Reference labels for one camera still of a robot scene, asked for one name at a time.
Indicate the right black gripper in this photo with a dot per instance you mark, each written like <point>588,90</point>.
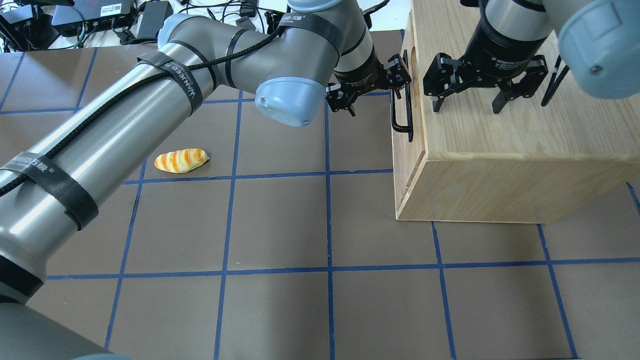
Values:
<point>497,49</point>

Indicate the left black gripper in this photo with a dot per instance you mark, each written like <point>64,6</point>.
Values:
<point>358,76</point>

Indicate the wooden drawer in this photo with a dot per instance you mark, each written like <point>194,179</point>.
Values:
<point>407,155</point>

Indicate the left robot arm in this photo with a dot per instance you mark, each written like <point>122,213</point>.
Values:
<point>321,51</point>

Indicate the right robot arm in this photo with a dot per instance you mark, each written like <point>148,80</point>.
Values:
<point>596,40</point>

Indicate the wooden drawer cabinet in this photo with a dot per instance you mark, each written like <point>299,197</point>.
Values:
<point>527,164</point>

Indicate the striped toy bread loaf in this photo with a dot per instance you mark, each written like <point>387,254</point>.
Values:
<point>181,161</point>

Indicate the black power brick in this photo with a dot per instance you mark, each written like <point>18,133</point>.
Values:
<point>154,13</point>

